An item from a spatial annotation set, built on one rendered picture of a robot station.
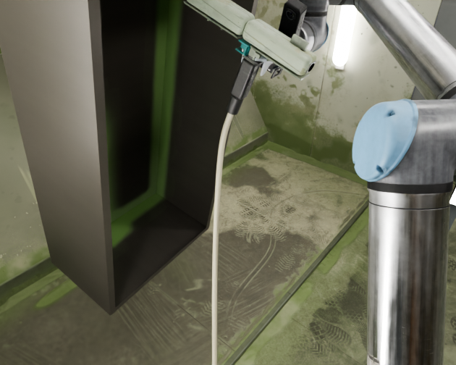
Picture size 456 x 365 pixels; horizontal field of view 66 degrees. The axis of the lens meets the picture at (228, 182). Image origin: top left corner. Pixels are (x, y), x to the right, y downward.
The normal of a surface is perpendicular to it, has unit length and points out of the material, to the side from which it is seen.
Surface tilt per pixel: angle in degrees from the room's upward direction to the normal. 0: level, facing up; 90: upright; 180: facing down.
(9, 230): 57
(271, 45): 90
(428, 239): 63
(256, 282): 0
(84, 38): 90
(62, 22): 90
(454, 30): 90
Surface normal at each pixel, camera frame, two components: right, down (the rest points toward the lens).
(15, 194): 0.65, -0.14
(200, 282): 0.01, -0.83
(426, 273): 0.01, 0.12
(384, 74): -0.65, 0.42
